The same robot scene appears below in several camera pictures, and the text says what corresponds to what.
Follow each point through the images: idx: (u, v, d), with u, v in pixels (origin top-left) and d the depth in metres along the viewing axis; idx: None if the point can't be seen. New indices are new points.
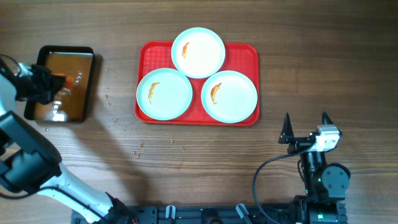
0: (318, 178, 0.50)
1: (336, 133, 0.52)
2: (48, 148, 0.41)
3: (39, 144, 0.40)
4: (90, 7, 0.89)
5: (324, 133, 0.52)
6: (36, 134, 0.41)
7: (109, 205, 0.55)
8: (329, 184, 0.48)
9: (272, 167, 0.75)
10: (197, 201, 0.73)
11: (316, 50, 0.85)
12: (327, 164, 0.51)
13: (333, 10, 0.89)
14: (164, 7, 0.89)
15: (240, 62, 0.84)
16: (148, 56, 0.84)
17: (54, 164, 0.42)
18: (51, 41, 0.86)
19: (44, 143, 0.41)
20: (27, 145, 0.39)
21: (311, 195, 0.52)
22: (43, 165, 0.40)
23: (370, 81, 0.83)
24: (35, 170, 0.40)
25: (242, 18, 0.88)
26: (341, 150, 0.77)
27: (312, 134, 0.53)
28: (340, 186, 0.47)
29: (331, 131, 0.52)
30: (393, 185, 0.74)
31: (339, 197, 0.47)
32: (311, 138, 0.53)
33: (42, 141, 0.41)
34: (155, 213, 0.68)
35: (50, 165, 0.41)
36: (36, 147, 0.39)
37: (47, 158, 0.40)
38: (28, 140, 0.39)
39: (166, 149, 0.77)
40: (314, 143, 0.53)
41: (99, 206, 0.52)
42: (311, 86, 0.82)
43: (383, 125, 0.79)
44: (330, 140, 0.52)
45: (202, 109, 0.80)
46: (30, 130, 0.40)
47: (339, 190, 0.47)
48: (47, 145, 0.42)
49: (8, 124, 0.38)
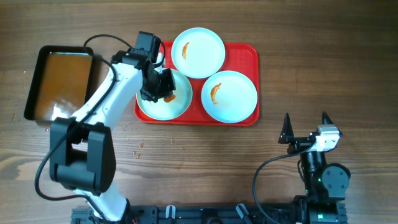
0: (318, 178, 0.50)
1: (336, 133, 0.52)
2: (106, 174, 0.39)
3: (102, 167, 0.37)
4: (90, 7, 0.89)
5: (324, 133, 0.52)
6: (109, 152, 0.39)
7: (117, 218, 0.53)
8: (329, 184, 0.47)
9: (272, 167, 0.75)
10: (198, 201, 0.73)
11: (316, 50, 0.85)
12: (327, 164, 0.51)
13: (333, 9, 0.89)
14: (164, 8, 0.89)
15: (240, 62, 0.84)
16: None
17: (99, 191, 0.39)
18: (51, 41, 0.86)
19: (107, 167, 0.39)
20: (93, 163, 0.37)
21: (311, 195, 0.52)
22: (89, 186, 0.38)
23: (370, 81, 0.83)
24: (82, 184, 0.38)
25: (242, 18, 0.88)
26: (341, 150, 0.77)
27: (312, 134, 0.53)
28: (340, 186, 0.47)
29: (331, 131, 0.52)
30: (393, 185, 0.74)
31: (338, 198, 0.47)
32: (311, 138, 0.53)
33: (107, 163, 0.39)
34: (155, 213, 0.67)
35: (95, 190, 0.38)
36: (97, 170, 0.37)
37: (96, 186, 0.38)
38: (98, 160, 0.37)
39: (165, 149, 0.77)
40: (314, 143, 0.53)
41: (111, 214, 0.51)
42: (311, 86, 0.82)
43: (384, 125, 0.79)
44: (330, 140, 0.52)
45: (202, 109, 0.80)
46: (107, 147, 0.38)
47: (339, 190, 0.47)
48: (109, 170, 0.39)
49: (95, 139, 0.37)
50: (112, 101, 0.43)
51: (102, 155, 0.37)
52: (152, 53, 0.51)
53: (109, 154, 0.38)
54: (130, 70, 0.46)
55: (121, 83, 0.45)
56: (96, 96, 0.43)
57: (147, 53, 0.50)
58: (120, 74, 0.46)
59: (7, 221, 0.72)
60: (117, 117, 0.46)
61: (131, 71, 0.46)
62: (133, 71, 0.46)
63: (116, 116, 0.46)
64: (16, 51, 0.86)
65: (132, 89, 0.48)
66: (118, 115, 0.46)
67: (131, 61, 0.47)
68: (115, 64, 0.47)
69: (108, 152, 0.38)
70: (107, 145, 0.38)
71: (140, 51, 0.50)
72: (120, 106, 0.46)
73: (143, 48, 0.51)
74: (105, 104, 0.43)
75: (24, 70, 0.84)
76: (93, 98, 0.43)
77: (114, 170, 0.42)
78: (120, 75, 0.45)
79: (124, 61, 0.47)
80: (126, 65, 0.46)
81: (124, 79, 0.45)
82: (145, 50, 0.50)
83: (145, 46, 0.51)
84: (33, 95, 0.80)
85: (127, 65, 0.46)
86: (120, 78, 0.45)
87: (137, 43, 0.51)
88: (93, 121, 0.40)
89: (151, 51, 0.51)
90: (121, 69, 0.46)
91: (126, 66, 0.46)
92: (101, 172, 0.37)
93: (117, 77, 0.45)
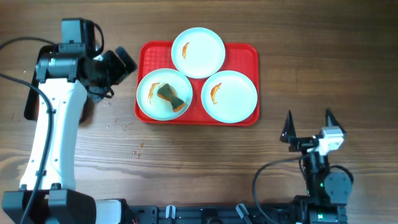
0: (321, 183, 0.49)
1: (340, 136, 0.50)
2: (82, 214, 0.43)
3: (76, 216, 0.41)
4: (90, 7, 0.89)
5: (328, 136, 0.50)
6: (76, 200, 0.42)
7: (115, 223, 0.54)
8: (332, 190, 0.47)
9: (272, 167, 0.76)
10: (198, 201, 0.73)
11: (316, 50, 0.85)
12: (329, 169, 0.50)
13: (333, 10, 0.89)
14: (164, 7, 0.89)
15: (240, 62, 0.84)
16: (148, 56, 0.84)
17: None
18: (51, 41, 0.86)
19: (80, 210, 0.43)
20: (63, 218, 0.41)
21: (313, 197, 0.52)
22: None
23: (370, 81, 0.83)
24: None
25: (242, 18, 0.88)
26: (341, 150, 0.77)
27: (316, 137, 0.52)
28: (342, 192, 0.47)
29: (336, 134, 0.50)
30: (393, 185, 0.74)
31: (340, 203, 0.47)
32: (314, 141, 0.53)
33: (78, 208, 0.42)
34: (155, 213, 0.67)
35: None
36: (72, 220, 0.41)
37: None
38: (69, 216, 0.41)
39: (165, 149, 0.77)
40: (318, 146, 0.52)
41: None
42: (311, 86, 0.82)
43: (384, 125, 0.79)
44: (334, 143, 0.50)
45: (202, 109, 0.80)
46: (72, 201, 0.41)
47: (341, 196, 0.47)
48: (83, 209, 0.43)
49: (56, 204, 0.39)
50: (56, 144, 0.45)
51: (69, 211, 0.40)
52: (83, 44, 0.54)
53: (75, 204, 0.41)
54: (64, 91, 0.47)
55: (58, 115, 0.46)
56: (39, 146, 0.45)
57: (78, 45, 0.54)
58: (53, 100, 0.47)
59: (7, 221, 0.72)
60: (73, 149, 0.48)
61: (66, 89, 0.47)
62: (69, 89, 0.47)
63: (72, 148, 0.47)
64: (16, 51, 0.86)
65: (75, 109, 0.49)
66: (73, 142, 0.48)
67: (65, 61, 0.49)
68: (43, 84, 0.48)
69: (74, 202, 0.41)
70: (71, 198, 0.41)
71: (71, 46, 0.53)
72: (71, 136, 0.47)
73: (73, 42, 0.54)
74: (51, 153, 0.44)
75: (24, 70, 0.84)
76: (37, 153, 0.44)
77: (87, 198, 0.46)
78: (55, 102, 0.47)
79: (51, 73, 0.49)
80: (59, 79, 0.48)
81: (61, 104, 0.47)
82: (76, 44, 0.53)
83: (74, 39, 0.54)
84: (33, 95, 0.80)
85: (58, 81, 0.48)
86: (56, 106, 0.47)
87: (66, 37, 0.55)
88: (45, 183, 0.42)
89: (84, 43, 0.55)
90: (50, 90, 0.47)
91: (58, 82, 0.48)
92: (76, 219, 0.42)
93: (51, 109, 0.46)
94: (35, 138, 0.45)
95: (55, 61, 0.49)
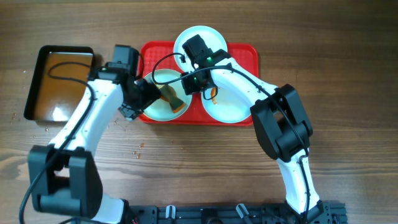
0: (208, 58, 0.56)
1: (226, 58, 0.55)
2: (91, 196, 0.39)
3: (87, 190, 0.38)
4: (90, 7, 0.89)
5: (235, 65, 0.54)
6: (92, 172, 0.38)
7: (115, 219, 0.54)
8: (201, 60, 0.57)
9: (272, 167, 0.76)
10: (198, 202, 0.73)
11: (316, 50, 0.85)
12: (211, 79, 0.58)
13: (333, 9, 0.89)
14: (164, 7, 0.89)
15: (240, 61, 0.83)
16: (148, 56, 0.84)
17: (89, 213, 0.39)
18: (51, 41, 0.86)
19: (92, 187, 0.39)
20: (76, 186, 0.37)
21: (217, 59, 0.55)
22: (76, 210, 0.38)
23: (370, 81, 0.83)
24: (69, 209, 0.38)
25: (242, 18, 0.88)
26: (341, 150, 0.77)
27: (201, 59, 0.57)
28: (200, 51, 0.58)
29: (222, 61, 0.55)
30: (393, 185, 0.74)
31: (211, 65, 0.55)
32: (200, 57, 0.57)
33: (92, 184, 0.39)
34: (155, 213, 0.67)
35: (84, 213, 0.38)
36: (81, 193, 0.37)
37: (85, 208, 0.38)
38: (84, 186, 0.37)
39: (165, 148, 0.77)
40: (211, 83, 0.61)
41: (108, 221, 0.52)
42: (311, 86, 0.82)
43: (384, 125, 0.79)
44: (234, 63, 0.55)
45: (201, 109, 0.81)
46: (89, 171, 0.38)
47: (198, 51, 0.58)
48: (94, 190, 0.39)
49: (77, 165, 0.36)
50: (91, 122, 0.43)
51: (85, 180, 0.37)
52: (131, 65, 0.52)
53: (91, 175, 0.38)
54: (107, 86, 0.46)
55: (99, 100, 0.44)
56: (75, 117, 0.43)
57: (126, 65, 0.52)
58: (97, 91, 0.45)
59: (7, 221, 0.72)
60: (98, 137, 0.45)
61: (109, 87, 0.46)
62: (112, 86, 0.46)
63: (98, 135, 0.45)
64: (16, 50, 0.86)
65: (114, 103, 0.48)
66: (100, 132, 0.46)
67: (109, 74, 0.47)
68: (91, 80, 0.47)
69: (91, 174, 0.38)
70: (89, 168, 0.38)
71: (119, 65, 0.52)
72: (102, 121, 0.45)
73: (121, 61, 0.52)
74: (84, 126, 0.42)
75: (24, 70, 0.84)
76: (72, 121, 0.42)
77: (100, 186, 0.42)
78: (97, 93, 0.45)
79: (101, 78, 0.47)
80: (104, 82, 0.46)
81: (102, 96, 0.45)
82: (123, 63, 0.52)
83: (122, 59, 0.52)
84: (33, 91, 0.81)
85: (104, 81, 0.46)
86: (98, 96, 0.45)
87: (115, 57, 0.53)
88: (73, 145, 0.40)
89: (129, 63, 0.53)
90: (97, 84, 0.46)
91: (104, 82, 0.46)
92: (86, 193, 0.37)
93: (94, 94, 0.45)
94: (73, 113, 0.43)
95: (106, 70, 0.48)
